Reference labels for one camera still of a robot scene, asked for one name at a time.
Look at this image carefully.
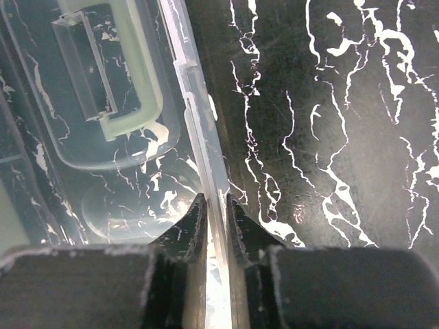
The clear green tool box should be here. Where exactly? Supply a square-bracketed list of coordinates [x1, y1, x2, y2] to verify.
[1, 1, 232, 328]

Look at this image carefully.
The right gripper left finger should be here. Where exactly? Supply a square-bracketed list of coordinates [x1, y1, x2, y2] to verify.
[1, 194, 208, 328]

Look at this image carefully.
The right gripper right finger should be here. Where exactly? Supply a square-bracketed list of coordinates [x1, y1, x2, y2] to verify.
[226, 195, 438, 328]

